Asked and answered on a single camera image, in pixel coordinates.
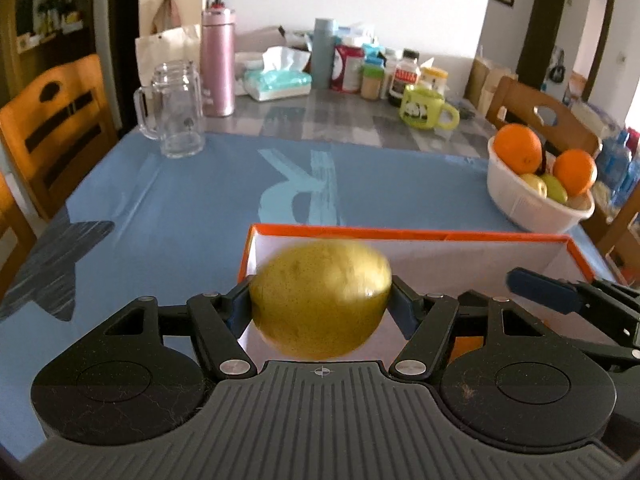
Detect green apple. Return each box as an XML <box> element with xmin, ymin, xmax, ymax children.
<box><xmin>542</xmin><ymin>174</ymin><xmax>569</xmax><ymax>204</ymax></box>

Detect kraft paper bag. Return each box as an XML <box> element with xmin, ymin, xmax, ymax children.
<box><xmin>470</xmin><ymin>55</ymin><xmax>511</xmax><ymax>111</ymax></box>

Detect wooden chair with cutout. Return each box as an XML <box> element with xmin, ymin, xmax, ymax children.
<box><xmin>0</xmin><ymin>54</ymin><xmax>120</xmax><ymax>221</ymax></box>
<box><xmin>486</xmin><ymin>76</ymin><xmax>601</xmax><ymax>158</ymax></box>
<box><xmin>582</xmin><ymin>195</ymin><xmax>640</xmax><ymax>286</ymax></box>

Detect beige paper bag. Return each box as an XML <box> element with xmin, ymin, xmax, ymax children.
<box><xmin>135</xmin><ymin>24</ymin><xmax>203</xmax><ymax>91</ymax></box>

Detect green panda mug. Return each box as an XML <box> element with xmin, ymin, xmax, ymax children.
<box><xmin>398</xmin><ymin>85</ymin><xmax>461</xmax><ymax>132</ymax></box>

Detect clear glass jar mug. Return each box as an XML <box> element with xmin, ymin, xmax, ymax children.
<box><xmin>132</xmin><ymin>60</ymin><xmax>206</xmax><ymax>160</ymax></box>

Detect yellow apple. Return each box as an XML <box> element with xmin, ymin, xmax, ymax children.
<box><xmin>520</xmin><ymin>173</ymin><xmax>548</xmax><ymax>196</ymax></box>

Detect white printed shopping bag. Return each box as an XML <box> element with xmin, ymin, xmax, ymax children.
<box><xmin>139</xmin><ymin>0</ymin><xmax>211</xmax><ymax>36</ymax></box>

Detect dark bottle black cap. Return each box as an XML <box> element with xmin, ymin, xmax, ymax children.
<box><xmin>387</xmin><ymin>49</ymin><xmax>421</xmax><ymax>107</ymax></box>

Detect blue water bottle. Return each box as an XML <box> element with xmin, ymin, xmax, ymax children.
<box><xmin>595</xmin><ymin>130</ymin><xmax>633</xmax><ymax>186</ymax></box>

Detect grey tall bottle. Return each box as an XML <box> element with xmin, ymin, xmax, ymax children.
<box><xmin>312</xmin><ymin>17</ymin><xmax>336</xmax><ymax>90</ymax></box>

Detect yellow-green lemon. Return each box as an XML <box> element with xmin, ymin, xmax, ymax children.
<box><xmin>248</xmin><ymin>240</ymin><xmax>393</xmax><ymax>361</ymax></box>

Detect red label bottle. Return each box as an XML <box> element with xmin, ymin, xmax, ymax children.
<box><xmin>332</xmin><ymin>35</ymin><xmax>363</xmax><ymax>93</ymax></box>

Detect pink thermos bottle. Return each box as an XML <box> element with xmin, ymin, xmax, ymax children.
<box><xmin>200</xmin><ymin>4</ymin><xmax>237</xmax><ymax>117</ymax></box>

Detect dark wooden shelf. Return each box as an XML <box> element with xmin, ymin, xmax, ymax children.
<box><xmin>15</xmin><ymin>0</ymin><xmax>96</xmax><ymax>56</ymax></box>

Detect large orange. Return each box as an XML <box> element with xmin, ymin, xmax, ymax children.
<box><xmin>552</xmin><ymin>149</ymin><xmax>598</xmax><ymax>197</ymax></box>
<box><xmin>492</xmin><ymin>123</ymin><xmax>544</xmax><ymax>175</ymax></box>

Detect white jar yellow lid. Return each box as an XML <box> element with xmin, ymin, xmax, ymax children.
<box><xmin>419</xmin><ymin>66</ymin><xmax>449</xmax><ymax>96</ymax></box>

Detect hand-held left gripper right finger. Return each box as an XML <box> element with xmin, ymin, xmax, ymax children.
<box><xmin>387</xmin><ymin>276</ymin><xmax>553</xmax><ymax>382</ymax></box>

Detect green tissue box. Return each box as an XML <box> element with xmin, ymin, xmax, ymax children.
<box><xmin>243</xmin><ymin>46</ymin><xmax>313</xmax><ymax>102</ymax></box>

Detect orange cardboard box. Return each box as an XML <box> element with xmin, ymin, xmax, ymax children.
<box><xmin>236</xmin><ymin>224</ymin><xmax>626</xmax><ymax>361</ymax></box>

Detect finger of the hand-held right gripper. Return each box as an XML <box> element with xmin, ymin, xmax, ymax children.
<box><xmin>506</xmin><ymin>267</ymin><xmax>608</xmax><ymax>317</ymax></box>

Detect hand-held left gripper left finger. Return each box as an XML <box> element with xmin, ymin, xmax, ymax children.
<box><xmin>102</xmin><ymin>276</ymin><xmax>258</xmax><ymax>382</ymax></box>

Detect green lid jar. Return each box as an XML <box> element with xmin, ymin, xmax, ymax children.
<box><xmin>361</xmin><ymin>62</ymin><xmax>385</xmax><ymax>100</ymax></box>

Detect blue printed tablecloth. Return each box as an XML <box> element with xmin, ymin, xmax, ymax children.
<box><xmin>0</xmin><ymin>125</ymin><xmax>621</xmax><ymax>461</ymax></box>

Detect white perforated plastic basket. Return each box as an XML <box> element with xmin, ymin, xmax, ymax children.
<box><xmin>486</xmin><ymin>135</ymin><xmax>596</xmax><ymax>233</ymax></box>

